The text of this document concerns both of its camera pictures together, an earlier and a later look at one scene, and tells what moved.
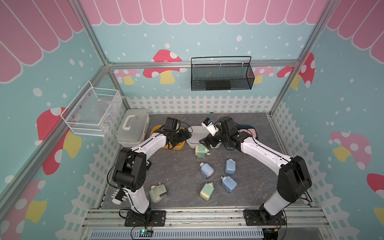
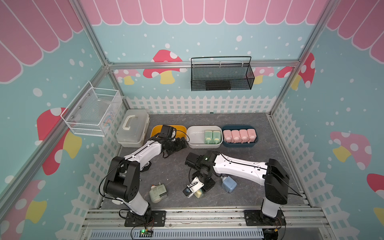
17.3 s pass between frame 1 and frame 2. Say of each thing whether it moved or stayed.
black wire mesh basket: stayed
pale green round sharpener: stayed
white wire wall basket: stayed
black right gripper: moved
